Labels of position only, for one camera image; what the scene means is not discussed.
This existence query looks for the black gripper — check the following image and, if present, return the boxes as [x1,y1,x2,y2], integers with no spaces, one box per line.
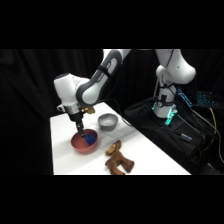
[67,112,88,139]

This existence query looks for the pink bowl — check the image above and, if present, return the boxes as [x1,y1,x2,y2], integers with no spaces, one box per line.
[70,128,99,154]

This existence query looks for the grey bowl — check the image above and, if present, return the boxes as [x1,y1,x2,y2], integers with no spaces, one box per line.
[97,112,119,131]

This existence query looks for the brown plush animal toy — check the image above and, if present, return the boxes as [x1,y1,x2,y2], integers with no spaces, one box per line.
[104,140,136,176]

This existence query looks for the black curtain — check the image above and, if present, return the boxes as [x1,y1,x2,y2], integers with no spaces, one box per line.
[0,49,224,176]

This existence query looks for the black robot stand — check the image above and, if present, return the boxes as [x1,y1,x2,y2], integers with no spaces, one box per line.
[123,97,207,167]

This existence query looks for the small green light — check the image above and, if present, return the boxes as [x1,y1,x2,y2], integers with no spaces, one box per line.
[152,102,178,127]

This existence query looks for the teal lit keyboard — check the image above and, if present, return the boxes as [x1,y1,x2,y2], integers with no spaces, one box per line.
[196,90,220,109]

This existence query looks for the wrist camera with gold mount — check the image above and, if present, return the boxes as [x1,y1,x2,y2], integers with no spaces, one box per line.
[81,105,97,115]

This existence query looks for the yellow cable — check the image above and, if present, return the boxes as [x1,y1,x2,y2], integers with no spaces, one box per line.
[199,107,218,155]

